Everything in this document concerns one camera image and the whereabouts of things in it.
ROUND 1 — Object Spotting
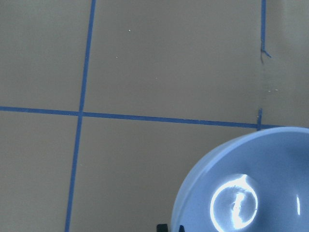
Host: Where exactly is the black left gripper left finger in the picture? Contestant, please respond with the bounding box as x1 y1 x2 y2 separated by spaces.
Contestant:
156 224 168 232

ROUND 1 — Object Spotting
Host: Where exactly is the blue bowl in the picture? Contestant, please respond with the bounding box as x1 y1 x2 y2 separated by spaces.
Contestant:
170 127 309 232

